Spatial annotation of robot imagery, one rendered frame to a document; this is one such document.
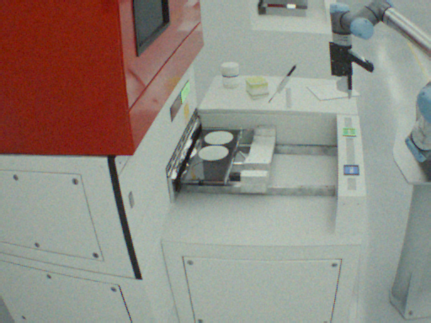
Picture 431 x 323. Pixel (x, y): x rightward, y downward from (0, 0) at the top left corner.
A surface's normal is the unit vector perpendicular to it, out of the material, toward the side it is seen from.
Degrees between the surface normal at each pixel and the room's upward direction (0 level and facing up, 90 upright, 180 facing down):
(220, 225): 0
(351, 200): 90
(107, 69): 90
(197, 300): 90
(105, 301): 90
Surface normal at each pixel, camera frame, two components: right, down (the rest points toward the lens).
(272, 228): -0.08, -0.86
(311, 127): -0.18, 0.51
